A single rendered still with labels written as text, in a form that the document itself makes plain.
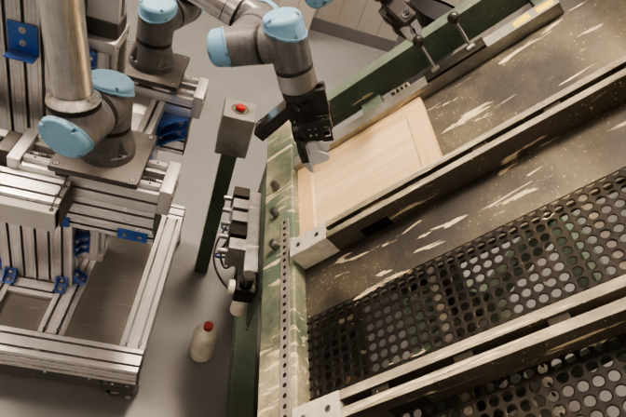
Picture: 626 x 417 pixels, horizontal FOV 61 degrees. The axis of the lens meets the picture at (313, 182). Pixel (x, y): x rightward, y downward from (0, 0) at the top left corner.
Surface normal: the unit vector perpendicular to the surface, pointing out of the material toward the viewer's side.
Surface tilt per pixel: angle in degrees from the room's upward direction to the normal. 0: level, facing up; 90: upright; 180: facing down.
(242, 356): 0
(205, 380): 0
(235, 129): 90
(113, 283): 0
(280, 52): 95
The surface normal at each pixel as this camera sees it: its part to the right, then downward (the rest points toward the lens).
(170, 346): 0.29, -0.73
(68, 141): -0.26, 0.67
